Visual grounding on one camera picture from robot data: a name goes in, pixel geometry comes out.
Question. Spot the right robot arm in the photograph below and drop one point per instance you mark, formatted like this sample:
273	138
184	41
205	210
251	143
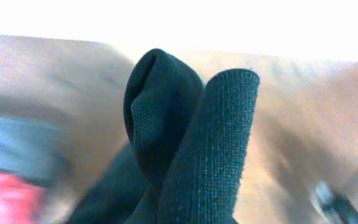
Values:
338	205

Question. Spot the grey folded garment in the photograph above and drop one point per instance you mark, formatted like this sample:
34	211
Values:
31	149

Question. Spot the black polo shirt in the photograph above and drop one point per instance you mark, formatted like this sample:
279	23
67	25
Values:
186	151

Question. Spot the red folded shirt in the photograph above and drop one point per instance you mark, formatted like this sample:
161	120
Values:
20	200

